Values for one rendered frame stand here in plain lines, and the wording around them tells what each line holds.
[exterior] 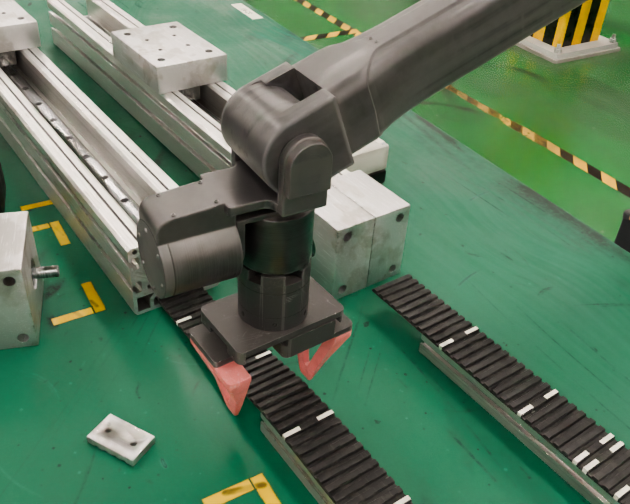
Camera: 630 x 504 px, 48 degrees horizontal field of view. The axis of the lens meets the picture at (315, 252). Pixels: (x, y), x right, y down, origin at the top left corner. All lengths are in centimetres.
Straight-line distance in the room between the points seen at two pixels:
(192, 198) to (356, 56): 15
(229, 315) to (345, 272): 23
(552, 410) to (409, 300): 18
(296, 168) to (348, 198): 33
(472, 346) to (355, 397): 13
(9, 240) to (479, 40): 47
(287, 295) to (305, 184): 11
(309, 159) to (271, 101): 5
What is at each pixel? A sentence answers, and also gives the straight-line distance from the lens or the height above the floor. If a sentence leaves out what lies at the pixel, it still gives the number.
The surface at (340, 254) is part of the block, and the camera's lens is 75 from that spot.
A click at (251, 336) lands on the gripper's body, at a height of 90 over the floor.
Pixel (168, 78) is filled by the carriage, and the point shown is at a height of 89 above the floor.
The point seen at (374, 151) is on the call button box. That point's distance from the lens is 97.
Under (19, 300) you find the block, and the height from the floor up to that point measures 84.
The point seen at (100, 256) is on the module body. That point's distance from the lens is 83.
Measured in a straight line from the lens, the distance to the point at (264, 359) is 69.
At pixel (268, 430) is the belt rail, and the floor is 79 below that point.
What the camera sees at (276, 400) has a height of 81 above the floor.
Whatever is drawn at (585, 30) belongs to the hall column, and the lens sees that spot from 416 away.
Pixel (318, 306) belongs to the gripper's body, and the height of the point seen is 90.
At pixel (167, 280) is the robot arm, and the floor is 99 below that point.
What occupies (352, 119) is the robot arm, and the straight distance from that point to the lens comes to 49.
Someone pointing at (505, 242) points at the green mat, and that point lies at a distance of 93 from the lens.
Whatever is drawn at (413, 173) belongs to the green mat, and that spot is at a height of 78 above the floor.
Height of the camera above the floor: 128
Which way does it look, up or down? 36 degrees down
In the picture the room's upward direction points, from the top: 4 degrees clockwise
